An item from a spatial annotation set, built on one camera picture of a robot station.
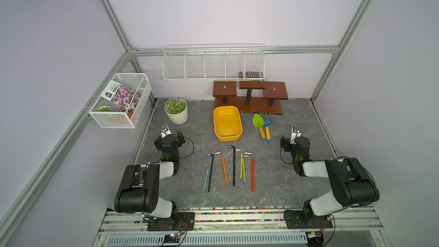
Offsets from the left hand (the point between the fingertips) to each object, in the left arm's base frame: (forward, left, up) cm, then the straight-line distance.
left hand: (170, 133), depth 91 cm
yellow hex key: (-15, -37, -10) cm, 42 cm away
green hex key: (-19, -38, -10) cm, 44 cm away
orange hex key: (-18, -28, -10) cm, 35 cm away
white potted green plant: (+15, -2, +2) cm, 15 cm away
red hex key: (-21, -43, -10) cm, 49 cm away
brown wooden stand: (+21, -54, +3) cm, 58 cm away
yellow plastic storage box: (+12, -32, -10) cm, 36 cm away
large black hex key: (-9, -34, -9) cm, 37 cm away
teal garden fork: (+10, -58, -10) cm, 59 cm away
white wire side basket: (-3, +20, +21) cm, 29 cm away
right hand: (-4, -67, -3) cm, 67 cm away
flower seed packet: (+5, +16, +25) cm, 30 cm away
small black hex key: (-19, -21, -11) cm, 30 cm away
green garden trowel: (+11, -52, -10) cm, 54 cm away
